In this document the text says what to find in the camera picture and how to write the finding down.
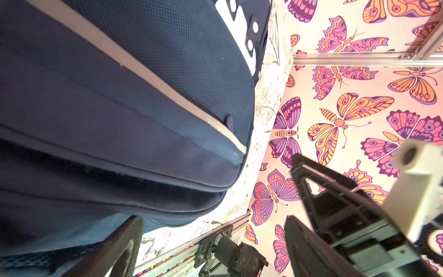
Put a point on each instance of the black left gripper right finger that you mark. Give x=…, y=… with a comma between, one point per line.
x=310, y=256

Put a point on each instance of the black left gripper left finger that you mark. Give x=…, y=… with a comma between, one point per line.
x=115, y=256

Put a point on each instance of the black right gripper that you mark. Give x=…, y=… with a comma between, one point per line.
x=351, y=223

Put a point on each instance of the navy blue backpack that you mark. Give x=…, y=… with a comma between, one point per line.
x=114, y=109

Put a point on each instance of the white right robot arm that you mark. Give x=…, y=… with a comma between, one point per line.
x=415, y=202

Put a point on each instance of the aluminium frame post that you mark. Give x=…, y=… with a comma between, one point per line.
x=423, y=56

